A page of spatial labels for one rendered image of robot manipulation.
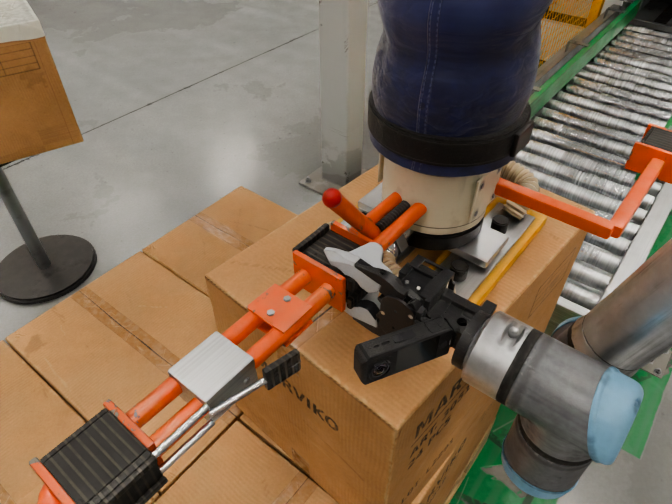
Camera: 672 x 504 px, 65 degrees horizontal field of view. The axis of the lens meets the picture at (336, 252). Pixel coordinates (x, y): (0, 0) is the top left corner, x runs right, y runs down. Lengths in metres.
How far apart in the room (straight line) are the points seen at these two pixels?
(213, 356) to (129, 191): 2.27
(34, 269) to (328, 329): 1.86
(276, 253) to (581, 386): 0.53
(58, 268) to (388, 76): 1.96
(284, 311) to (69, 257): 1.93
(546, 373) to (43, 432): 1.03
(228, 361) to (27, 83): 1.45
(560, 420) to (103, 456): 0.43
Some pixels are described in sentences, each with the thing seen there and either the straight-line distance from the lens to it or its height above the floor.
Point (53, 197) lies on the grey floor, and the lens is 2.94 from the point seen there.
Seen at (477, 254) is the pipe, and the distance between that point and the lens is 0.85.
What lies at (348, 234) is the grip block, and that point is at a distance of 0.70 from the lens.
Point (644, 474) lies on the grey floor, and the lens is 1.94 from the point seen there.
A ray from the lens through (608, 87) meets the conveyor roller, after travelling 2.62.
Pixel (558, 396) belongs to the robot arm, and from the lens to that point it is 0.58.
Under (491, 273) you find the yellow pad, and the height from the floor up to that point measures 0.97.
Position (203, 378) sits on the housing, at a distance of 0.58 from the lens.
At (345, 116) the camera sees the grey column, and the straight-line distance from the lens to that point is 2.41.
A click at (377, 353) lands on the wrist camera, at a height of 1.10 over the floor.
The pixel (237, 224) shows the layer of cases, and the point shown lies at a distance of 1.61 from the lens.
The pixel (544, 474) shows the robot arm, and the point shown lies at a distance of 0.68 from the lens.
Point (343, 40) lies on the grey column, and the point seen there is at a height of 0.74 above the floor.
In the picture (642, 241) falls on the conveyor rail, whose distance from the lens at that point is 1.68.
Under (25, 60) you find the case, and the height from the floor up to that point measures 0.92.
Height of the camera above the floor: 1.56
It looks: 43 degrees down
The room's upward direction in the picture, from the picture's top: straight up
